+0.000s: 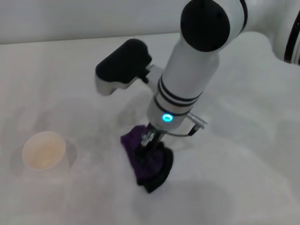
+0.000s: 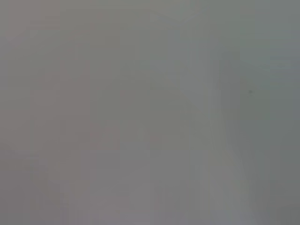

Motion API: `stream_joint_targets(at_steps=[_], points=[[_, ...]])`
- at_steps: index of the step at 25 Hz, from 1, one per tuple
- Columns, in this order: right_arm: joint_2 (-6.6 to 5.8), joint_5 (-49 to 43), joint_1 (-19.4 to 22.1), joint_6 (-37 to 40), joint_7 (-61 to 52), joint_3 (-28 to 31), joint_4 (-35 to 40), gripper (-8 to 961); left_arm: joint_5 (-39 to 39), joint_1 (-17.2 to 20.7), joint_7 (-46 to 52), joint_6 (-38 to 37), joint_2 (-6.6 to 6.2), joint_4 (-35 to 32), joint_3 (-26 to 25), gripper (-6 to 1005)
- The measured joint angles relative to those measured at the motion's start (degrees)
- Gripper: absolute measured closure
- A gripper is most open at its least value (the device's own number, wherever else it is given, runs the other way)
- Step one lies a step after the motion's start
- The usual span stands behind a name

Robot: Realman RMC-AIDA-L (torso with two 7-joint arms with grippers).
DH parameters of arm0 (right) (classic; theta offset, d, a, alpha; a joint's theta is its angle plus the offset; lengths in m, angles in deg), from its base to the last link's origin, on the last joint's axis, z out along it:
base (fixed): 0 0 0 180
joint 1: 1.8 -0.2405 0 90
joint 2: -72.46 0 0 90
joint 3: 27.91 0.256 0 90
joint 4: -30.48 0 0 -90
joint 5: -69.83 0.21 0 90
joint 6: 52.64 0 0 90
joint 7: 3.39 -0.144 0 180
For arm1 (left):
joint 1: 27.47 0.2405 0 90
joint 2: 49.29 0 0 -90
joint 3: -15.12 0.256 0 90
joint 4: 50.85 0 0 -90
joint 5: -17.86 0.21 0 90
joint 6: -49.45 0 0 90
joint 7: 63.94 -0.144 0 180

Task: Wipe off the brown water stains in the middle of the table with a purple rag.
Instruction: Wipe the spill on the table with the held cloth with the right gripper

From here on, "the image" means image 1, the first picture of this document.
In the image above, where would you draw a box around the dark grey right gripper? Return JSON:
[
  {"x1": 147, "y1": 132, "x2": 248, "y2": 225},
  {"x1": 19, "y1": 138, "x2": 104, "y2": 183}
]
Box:
[{"x1": 134, "y1": 125, "x2": 170, "y2": 167}]

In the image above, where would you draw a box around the white paper cup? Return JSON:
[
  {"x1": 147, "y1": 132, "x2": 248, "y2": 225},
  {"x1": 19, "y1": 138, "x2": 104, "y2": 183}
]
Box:
[{"x1": 22, "y1": 131, "x2": 71, "y2": 175}]

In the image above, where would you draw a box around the black and white wrist camera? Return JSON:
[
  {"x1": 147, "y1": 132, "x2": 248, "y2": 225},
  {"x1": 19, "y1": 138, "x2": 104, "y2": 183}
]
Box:
[{"x1": 94, "y1": 38, "x2": 153, "y2": 96}]

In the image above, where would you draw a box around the purple rag with black edge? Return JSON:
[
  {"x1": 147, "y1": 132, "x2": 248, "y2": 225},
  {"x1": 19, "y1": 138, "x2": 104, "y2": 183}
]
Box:
[{"x1": 120, "y1": 125, "x2": 174, "y2": 194}]

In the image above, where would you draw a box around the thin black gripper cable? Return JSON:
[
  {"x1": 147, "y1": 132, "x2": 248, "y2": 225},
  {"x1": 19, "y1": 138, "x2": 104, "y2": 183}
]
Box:
[{"x1": 164, "y1": 124, "x2": 200, "y2": 138}]

